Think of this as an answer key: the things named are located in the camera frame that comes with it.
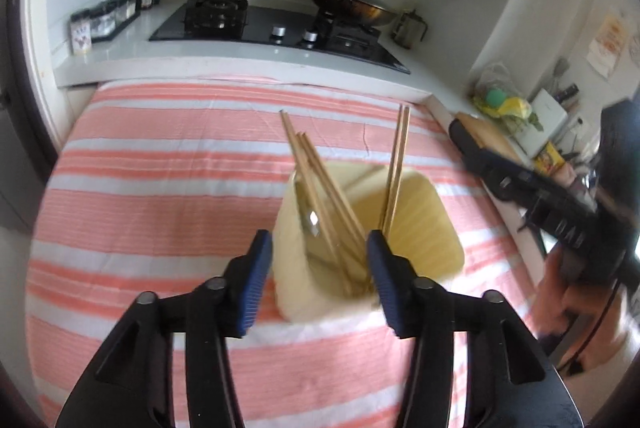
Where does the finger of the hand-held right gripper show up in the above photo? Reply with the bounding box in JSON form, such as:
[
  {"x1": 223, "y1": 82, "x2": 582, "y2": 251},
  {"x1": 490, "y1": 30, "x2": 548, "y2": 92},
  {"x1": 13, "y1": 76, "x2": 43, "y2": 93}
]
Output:
[{"x1": 485, "y1": 158, "x2": 531, "y2": 214}]

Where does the person's right forearm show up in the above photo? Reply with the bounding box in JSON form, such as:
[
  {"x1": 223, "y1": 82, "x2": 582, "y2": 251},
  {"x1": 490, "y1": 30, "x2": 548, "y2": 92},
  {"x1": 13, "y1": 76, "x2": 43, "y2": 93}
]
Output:
[{"x1": 570, "y1": 283, "x2": 638, "y2": 376}]

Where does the person's right hand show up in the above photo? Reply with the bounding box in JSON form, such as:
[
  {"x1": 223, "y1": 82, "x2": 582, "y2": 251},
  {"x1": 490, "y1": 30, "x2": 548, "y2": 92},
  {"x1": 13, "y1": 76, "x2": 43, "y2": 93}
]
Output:
[{"x1": 532, "y1": 253, "x2": 596, "y2": 344}]

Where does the pink white striped cloth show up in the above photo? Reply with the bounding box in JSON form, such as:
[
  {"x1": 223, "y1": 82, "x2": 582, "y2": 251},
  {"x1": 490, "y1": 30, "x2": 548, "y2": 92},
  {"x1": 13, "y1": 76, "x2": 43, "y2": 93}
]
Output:
[{"x1": 25, "y1": 78, "x2": 551, "y2": 428}]

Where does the steel wok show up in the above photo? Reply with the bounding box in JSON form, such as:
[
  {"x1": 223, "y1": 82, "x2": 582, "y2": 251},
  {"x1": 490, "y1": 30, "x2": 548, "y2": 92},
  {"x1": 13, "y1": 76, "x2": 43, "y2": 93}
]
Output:
[{"x1": 306, "y1": 0, "x2": 401, "y2": 28}]

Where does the dark blurred object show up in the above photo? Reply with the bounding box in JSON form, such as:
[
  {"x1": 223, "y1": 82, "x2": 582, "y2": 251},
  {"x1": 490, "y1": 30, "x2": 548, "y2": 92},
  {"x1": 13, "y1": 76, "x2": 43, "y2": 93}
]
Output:
[{"x1": 597, "y1": 101, "x2": 640, "y2": 229}]

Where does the row of spice jars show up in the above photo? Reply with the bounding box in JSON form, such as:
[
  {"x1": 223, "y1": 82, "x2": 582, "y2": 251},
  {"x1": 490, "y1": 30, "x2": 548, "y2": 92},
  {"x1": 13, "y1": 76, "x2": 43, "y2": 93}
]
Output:
[{"x1": 69, "y1": 0, "x2": 142, "y2": 55}]

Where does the green yellow plastic bag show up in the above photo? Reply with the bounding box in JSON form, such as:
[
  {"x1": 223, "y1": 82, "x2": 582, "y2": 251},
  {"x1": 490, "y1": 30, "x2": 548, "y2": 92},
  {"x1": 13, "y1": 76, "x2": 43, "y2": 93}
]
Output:
[{"x1": 467, "y1": 62, "x2": 543, "y2": 134}]

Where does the wall paper notice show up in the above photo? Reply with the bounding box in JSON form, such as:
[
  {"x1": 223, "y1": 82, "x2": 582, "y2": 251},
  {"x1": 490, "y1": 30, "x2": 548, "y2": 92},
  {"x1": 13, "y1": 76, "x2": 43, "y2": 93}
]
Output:
[{"x1": 585, "y1": 11, "x2": 632, "y2": 80}]

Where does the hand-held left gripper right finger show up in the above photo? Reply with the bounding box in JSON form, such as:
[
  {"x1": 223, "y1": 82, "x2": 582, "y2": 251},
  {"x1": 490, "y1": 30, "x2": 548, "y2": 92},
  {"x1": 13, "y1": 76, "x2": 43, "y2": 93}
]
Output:
[{"x1": 366, "y1": 229, "x2": 586, "y2": 428}]

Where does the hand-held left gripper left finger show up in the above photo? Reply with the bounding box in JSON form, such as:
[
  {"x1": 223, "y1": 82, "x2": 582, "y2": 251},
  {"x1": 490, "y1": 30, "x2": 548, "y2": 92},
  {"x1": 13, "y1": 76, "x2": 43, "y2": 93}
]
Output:
[{"x1": 55, "y1": 229, "x2": 274, "y2": 428}]

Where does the yellow packet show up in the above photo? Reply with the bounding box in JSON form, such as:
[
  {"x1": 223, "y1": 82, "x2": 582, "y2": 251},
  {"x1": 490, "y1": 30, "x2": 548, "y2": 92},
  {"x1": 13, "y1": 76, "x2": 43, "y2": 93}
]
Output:
[{"x1": 532, "y1": 142, "x2": 568, "y2": 176}]

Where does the cream ribbed utensil holder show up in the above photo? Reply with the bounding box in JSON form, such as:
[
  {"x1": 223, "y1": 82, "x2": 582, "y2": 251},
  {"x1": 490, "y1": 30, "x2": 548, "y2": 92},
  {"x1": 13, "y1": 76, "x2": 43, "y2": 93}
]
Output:
[{"x1": 272, "y1": 161, "x2": 466, "y2": 324}]

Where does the white knife block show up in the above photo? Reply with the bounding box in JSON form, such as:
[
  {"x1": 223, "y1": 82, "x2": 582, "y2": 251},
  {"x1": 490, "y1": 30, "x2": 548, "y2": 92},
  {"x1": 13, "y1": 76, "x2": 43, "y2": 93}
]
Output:
[{"x1": 515, "y1": 88, "x2": 571, "y2": 154}]

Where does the wooden cutting board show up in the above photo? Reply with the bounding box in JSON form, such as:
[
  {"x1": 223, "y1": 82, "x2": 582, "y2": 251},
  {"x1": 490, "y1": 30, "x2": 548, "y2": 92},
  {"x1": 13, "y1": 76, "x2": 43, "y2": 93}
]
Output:
[{"x1": 457, "y1": 111, "x2": 531, "y2": 169}]

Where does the black cable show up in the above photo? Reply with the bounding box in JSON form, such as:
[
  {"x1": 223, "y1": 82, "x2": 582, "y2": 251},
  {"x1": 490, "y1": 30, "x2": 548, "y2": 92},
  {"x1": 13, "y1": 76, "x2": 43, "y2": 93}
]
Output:
[{"x1": 570, "y1": 273, "x2": 631, "y2": 376}]

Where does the black oblong object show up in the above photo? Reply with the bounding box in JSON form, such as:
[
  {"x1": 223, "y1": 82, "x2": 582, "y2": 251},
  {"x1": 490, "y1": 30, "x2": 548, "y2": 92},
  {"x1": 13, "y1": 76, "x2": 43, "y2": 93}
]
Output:
[{"x1": 448, "y1": 117, "x2": 501, "y2": 199}]

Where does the metal pitcher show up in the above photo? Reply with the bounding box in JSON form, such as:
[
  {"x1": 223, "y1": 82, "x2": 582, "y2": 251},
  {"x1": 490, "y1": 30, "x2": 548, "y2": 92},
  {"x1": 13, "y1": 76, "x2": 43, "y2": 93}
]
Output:
[{"x1": 391, "y1": 8, "x2": 429, "y2": 50}]

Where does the black gas stove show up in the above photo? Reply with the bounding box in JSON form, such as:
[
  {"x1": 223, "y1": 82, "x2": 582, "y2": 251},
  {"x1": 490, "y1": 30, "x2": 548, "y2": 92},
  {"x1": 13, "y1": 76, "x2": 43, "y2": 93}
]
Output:
[{"x1": 148, "y1": 0, "x2": 412, "y2": 75}]

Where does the pile of wooden chopsticks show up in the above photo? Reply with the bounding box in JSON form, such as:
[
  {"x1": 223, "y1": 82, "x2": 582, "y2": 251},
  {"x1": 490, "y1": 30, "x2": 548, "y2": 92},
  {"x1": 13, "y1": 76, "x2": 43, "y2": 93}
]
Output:
[{"x1": 279, "y1": 104, "x2": 412, "y2": 298}]

